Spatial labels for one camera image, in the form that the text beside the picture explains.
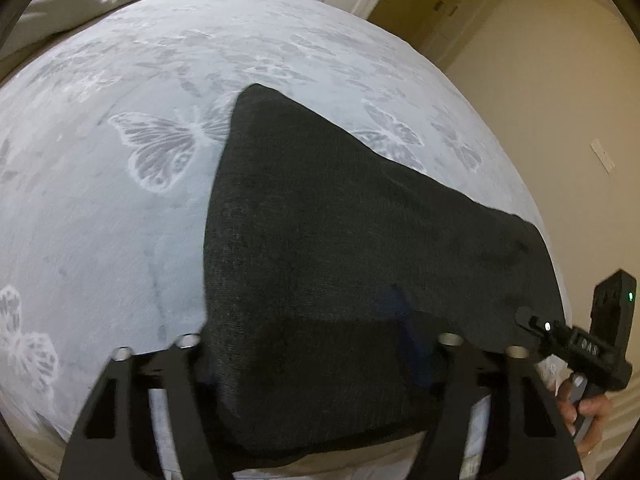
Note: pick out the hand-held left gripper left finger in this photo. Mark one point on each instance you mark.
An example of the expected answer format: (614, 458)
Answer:
(175, 390)

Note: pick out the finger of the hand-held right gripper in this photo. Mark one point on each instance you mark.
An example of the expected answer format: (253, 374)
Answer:
(542, 327)

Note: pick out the dark grey pants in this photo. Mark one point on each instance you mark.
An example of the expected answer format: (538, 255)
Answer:
(325, 240)

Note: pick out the person's right hand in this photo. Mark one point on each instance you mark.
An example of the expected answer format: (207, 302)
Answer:
(597, 410)

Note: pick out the white wall switch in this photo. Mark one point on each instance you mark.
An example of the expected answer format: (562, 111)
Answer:
(602, 156)

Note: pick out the bed with butterfly bedspread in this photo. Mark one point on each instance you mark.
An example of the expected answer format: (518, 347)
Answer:
(125, 220)

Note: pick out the beige built-in closet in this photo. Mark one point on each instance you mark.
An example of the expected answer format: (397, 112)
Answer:
(450, 5)

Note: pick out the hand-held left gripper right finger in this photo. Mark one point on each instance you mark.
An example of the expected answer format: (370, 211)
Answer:
(457, 390)

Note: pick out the light grey quilt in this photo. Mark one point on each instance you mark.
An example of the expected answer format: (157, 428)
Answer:
(60, 15)

